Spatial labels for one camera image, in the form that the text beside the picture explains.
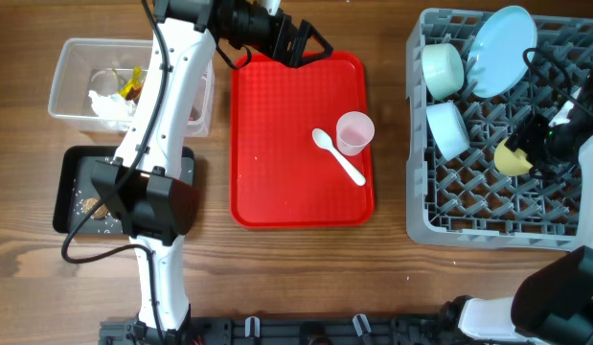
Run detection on mint green bowl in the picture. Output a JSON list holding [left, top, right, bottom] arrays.
[[422, 43, 465, 100]]

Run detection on white plastic spoon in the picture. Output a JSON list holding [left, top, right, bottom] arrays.
[[312, 128, 366, 186]]

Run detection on light blue plate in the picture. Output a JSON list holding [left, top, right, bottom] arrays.
[[467, 6, 538, 99]]

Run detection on pile of white rice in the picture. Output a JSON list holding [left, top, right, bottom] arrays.
[[73, 189, 125, 235]]

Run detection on clear plastic waste bin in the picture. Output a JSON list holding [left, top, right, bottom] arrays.
[[47, 37, 216, 139]]

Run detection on pink plastic cup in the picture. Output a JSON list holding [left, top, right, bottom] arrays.
[[336, 111, 375, 156]]

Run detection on yellow plastic cup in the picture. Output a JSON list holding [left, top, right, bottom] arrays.
[[494, 138, 533, 176]]

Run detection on white napkin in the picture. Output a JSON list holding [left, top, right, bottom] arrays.
[[88, 90, 137, 131]]

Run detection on grey dishwasher rack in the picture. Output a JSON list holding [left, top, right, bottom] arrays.
[[406, 9, 593, 251]]

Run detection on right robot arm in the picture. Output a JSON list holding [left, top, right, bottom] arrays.
[[440, 68, 593, 344]]

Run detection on brown food lump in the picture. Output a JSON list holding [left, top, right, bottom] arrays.
[[81, 197, 108, 219]]

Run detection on black food waste tray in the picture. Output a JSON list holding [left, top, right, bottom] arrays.
[[53, 146, 195, 237]]

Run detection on left black cable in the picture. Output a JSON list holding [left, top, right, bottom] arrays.
[[60, 0, 254, 336]]

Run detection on yellow silver foil wrapper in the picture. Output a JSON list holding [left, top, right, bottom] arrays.
[[112, 65, 145, 103]]

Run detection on red serving tray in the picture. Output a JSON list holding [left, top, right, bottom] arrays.
[[229, 52, 375, 229]]

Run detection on light blue bowl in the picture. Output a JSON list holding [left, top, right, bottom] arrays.
[[426, 102, 470, 161]]

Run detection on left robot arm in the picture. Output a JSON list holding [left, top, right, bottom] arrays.
[[91, 0, 333, 344]]

